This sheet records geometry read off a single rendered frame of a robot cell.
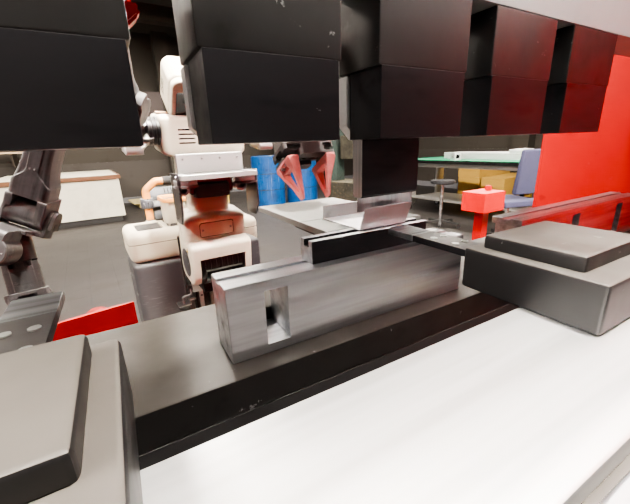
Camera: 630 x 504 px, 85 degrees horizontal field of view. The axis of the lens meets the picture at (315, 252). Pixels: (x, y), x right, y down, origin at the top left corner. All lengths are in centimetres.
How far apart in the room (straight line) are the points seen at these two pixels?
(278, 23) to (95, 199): 629
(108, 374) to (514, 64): 61
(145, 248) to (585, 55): 140
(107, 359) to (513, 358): 23
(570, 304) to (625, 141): 97
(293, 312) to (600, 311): 29
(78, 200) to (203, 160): 545
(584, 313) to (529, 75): 44
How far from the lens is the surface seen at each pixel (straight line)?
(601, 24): 85
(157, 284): 155
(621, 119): 126
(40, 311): 33
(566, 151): 130
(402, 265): 52
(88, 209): 662
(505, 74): 62
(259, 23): 38
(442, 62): 52
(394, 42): 47
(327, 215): 56
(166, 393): 42
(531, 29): 67
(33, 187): 80
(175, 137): 122
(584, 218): 95
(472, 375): 23
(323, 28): 41
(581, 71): 81
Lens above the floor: 112
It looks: 17 degrees down
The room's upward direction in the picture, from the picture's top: 2 degrees counter-clockwise
